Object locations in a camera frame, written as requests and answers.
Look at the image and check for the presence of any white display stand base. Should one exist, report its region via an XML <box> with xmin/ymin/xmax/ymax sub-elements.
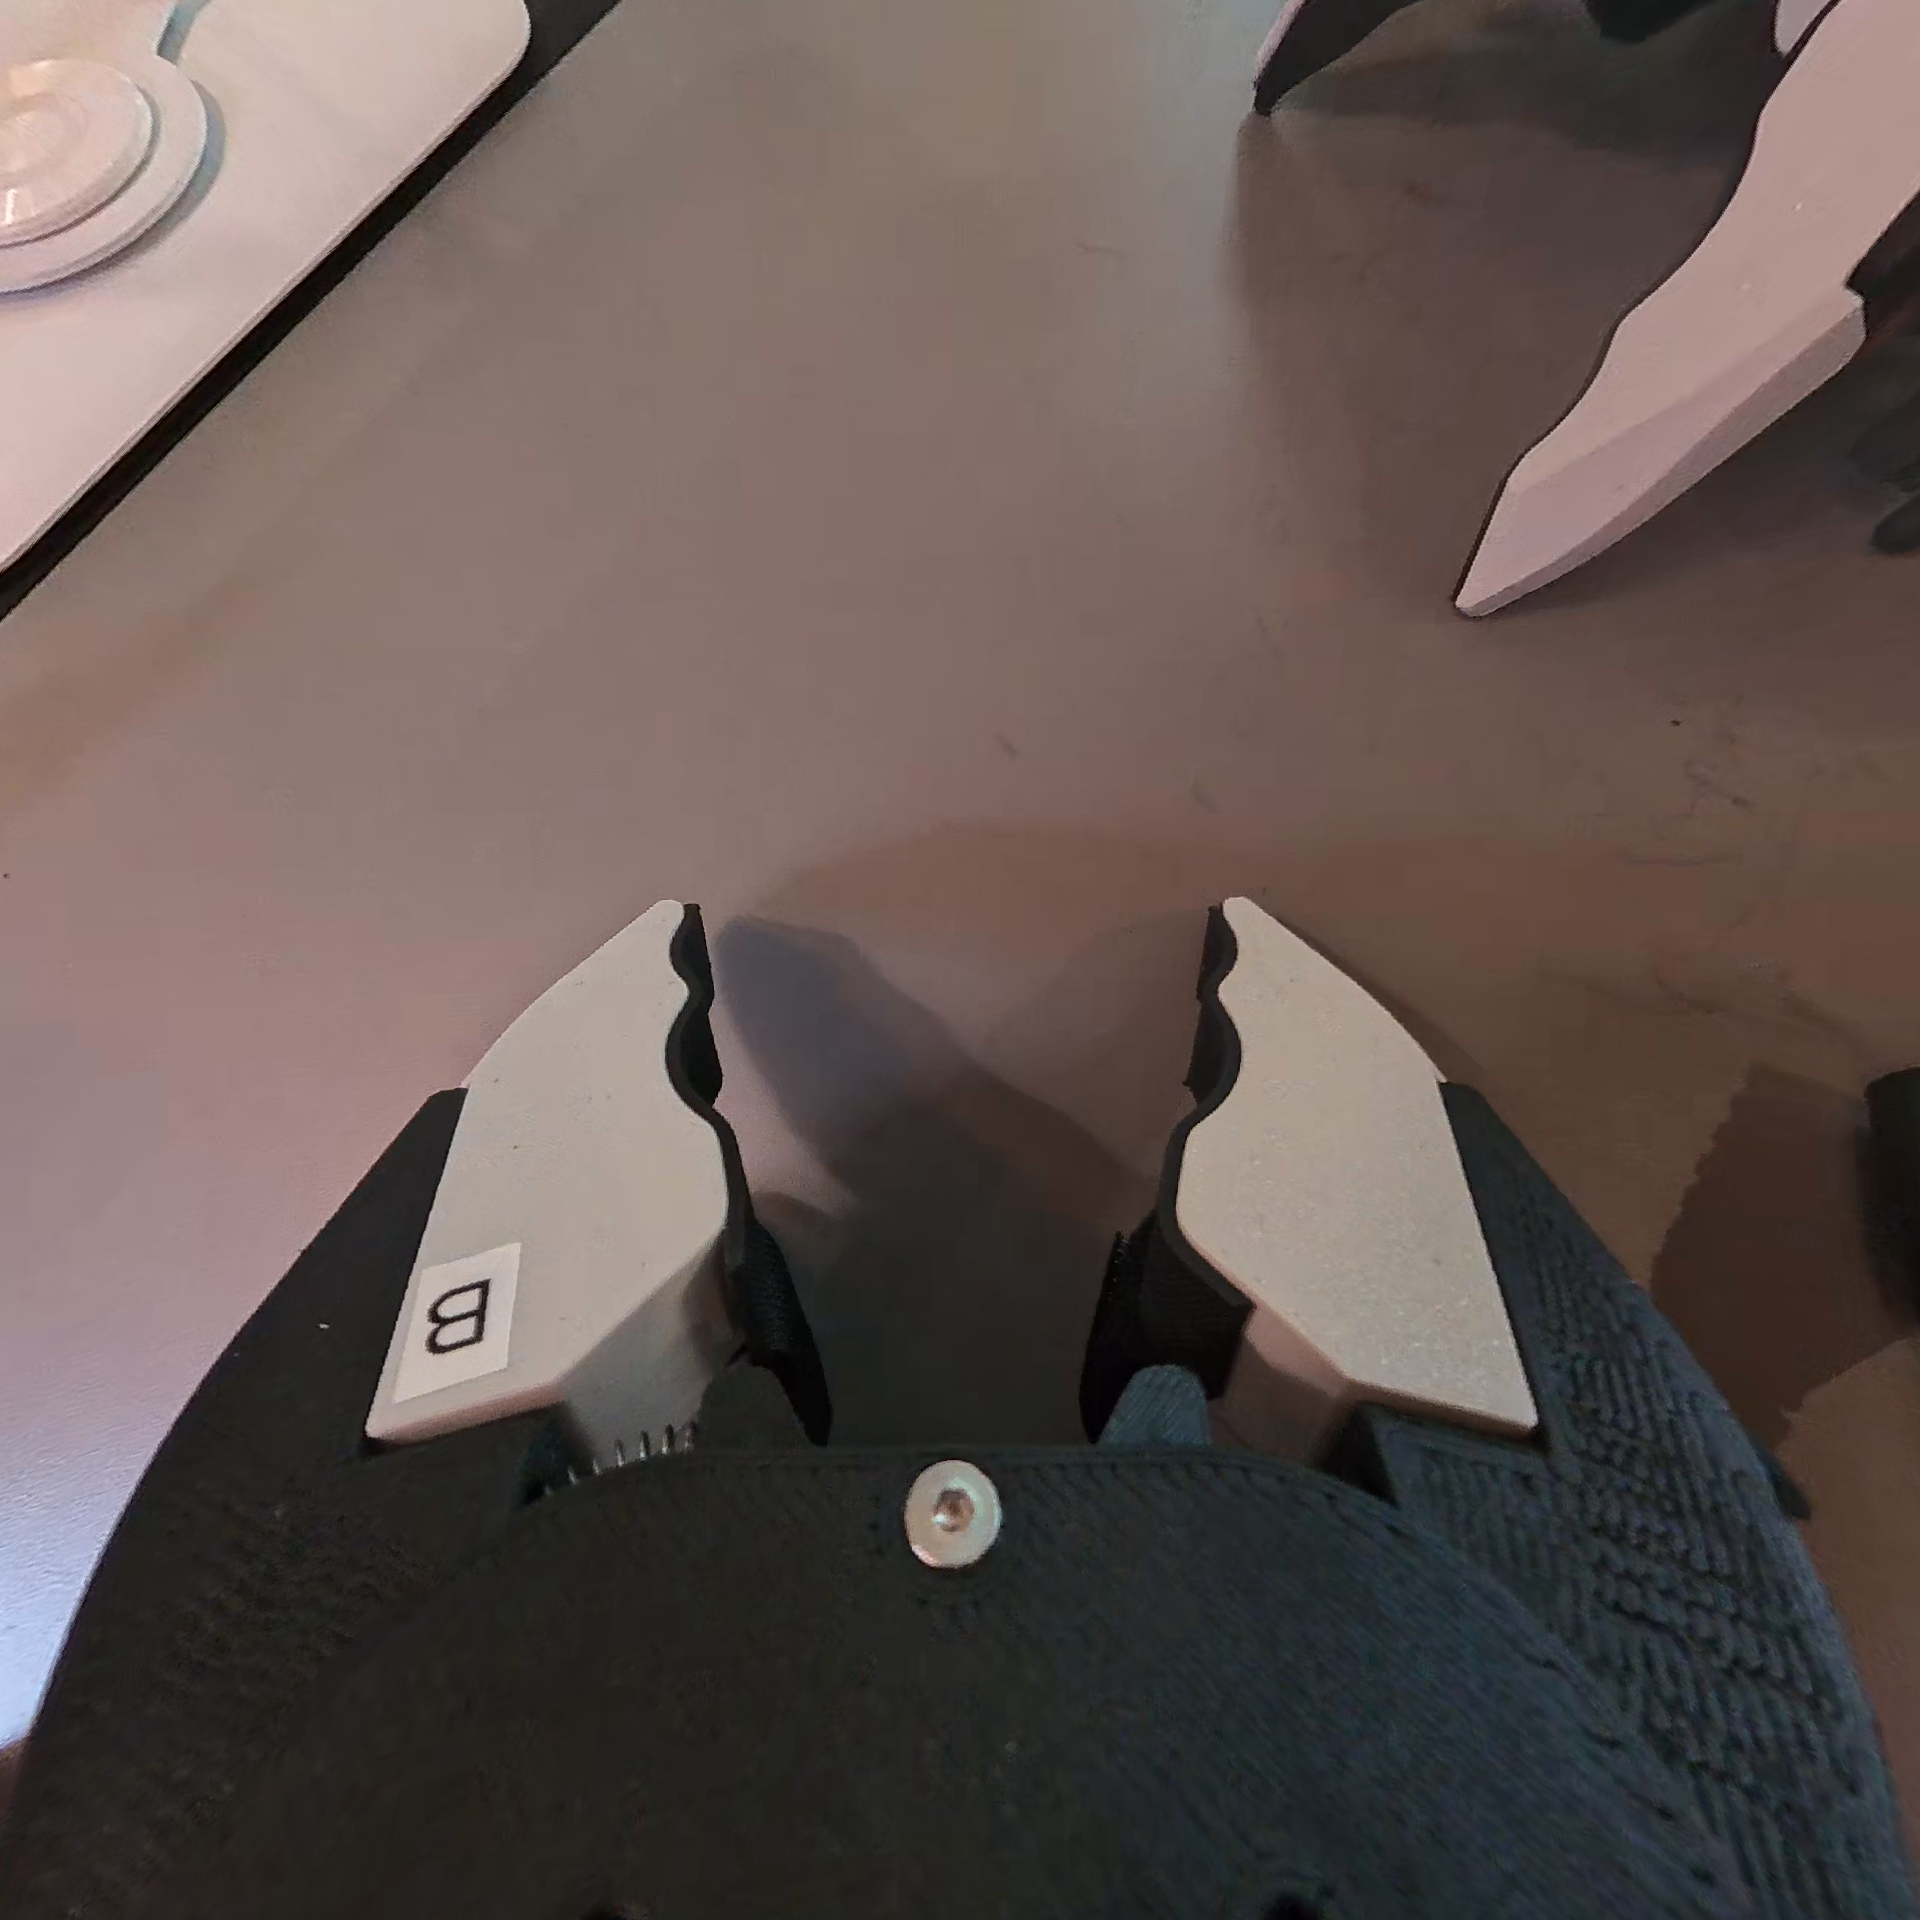
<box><xmin>0</xmin><ymin>0</ymin><xmax>537</xmax><ymax>579</ymax></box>

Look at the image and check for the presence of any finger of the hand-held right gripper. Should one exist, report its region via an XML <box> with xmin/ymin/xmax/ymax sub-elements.
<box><xmin>1452</xmin><ymin>0</ymin><xmax>1896</xmax><ymax>617</ymax></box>
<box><xmin>1249</xmin><ymin>0</ymin><xmax>1450</xmax><ymax>120</ymax></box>

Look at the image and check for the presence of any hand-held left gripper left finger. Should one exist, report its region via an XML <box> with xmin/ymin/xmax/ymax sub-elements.
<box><xmin>364</xmin><ymin>897</ymin><xmax>752</xmax><ymax>1455</ymax></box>

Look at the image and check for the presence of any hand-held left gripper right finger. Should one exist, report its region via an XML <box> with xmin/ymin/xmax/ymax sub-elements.
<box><xmin>1162</xmin><ymin>895</ymin><xmax>1543</xmax><ymax>1441</ymax></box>

